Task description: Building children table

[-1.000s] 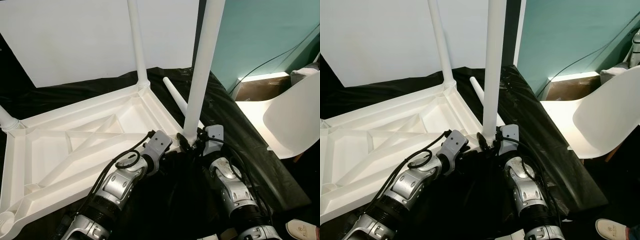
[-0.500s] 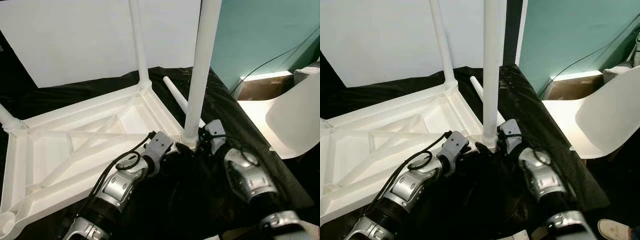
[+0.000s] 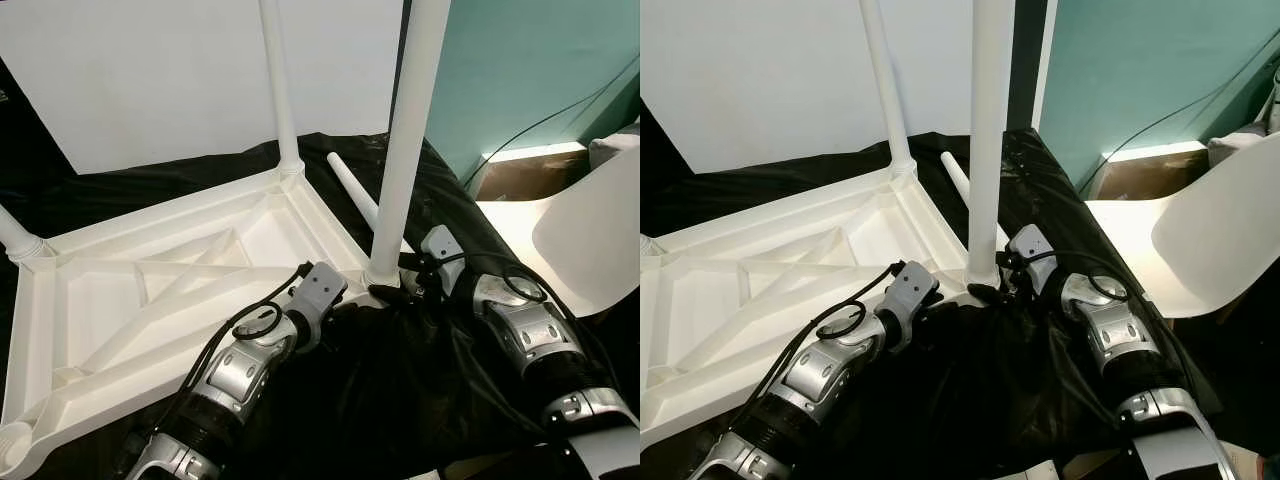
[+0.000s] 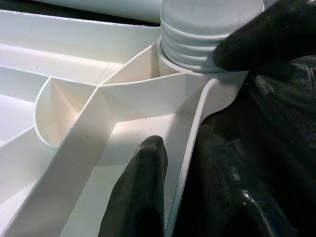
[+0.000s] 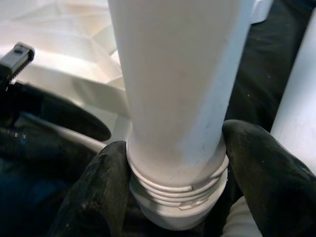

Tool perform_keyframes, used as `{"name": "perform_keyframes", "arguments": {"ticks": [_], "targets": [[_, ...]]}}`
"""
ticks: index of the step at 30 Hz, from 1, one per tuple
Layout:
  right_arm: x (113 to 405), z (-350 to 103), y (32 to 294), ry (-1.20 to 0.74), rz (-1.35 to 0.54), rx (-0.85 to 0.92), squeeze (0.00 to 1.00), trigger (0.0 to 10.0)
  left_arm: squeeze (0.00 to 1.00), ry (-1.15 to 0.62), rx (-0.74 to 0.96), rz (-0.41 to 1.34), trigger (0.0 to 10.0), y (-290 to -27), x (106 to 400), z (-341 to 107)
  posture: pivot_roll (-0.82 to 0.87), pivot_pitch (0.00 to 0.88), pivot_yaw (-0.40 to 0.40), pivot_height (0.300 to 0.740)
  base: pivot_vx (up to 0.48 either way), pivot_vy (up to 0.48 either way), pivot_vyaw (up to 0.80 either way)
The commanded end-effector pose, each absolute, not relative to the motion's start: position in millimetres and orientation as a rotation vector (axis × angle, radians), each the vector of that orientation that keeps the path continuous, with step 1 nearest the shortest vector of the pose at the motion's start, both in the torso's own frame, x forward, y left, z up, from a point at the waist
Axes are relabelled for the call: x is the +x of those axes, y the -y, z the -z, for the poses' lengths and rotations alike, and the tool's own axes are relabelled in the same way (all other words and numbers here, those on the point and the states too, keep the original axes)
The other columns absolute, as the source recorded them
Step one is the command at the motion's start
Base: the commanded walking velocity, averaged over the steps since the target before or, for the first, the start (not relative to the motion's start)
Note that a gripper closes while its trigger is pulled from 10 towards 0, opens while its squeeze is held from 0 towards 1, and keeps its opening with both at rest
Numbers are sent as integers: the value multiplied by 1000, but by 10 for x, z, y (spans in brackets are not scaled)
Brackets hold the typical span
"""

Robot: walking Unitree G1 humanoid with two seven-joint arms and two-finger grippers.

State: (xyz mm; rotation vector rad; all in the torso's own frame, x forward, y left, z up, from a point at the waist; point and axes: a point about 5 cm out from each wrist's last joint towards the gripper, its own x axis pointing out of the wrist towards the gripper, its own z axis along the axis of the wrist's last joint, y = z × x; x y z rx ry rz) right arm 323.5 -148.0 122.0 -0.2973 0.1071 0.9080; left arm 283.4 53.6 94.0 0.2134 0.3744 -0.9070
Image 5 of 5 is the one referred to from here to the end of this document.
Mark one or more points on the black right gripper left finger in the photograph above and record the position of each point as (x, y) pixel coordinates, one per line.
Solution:
(98, 192)

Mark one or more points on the white plastic table top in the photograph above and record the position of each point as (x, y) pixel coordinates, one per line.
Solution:
(61, 44)

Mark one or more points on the black plastic cover sheet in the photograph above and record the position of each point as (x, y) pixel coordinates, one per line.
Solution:
(266, 61)

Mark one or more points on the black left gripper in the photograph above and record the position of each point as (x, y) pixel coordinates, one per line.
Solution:
(17, 59)

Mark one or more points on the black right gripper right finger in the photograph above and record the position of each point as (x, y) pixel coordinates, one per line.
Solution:
(271, 185)

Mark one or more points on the white plastic table leg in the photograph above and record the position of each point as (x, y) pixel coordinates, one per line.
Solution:
(177, 86)
(296, 98)

